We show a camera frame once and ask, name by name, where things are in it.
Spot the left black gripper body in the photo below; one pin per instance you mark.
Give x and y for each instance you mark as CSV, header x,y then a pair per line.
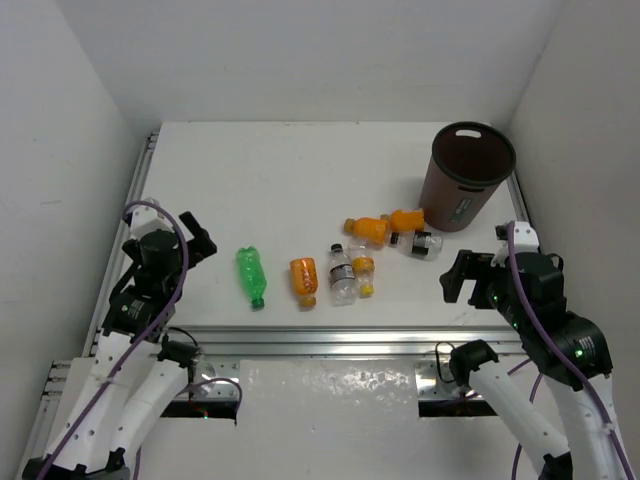
x,y
198,240

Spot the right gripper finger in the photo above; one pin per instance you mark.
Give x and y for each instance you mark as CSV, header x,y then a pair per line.
x,y
452,282
472,263

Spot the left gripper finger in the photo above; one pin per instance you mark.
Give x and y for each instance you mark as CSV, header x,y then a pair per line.
x,y
192,225
203,247

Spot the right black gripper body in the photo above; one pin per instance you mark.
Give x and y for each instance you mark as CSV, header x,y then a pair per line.
x,y
495,295

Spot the clear bottle dark label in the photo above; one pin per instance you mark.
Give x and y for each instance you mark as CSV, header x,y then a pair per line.
x,y
418,244

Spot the green plastic bottle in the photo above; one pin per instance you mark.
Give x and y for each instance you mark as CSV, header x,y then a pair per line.
x,y
252,276

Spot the orange juice bottle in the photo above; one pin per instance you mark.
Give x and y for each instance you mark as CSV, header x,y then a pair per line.
x,y
376,231

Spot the clear bottle orange label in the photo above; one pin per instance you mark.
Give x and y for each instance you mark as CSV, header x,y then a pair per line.
x,y
363,266

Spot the orange bottle yellow cap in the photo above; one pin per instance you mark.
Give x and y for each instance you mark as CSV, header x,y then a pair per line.
x,y
304,281

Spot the clear bottle black cap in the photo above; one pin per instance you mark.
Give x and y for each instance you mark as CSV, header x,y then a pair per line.
x,y
342,279

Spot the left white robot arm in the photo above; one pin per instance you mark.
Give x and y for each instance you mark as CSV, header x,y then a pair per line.
x,y
137,370

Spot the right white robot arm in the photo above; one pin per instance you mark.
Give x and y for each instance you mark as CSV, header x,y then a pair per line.
x,y
569,351

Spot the brown plastic waste bin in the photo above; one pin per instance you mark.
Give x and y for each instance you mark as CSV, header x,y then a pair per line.
x,y
469,161

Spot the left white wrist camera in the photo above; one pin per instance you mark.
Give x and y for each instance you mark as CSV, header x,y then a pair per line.
x,y
145,219

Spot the aluminium right rail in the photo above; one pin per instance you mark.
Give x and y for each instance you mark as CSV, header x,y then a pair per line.
x,y
517,198

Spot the aluminium rail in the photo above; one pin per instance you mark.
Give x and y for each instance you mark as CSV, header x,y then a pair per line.
x,y
345,342
517,198
117,257

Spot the aluminium left rail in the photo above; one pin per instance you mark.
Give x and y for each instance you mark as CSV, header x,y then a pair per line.
x,y
117,257

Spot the aluminium front rail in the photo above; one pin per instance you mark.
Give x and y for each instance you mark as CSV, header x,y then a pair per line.
x,y
345,342

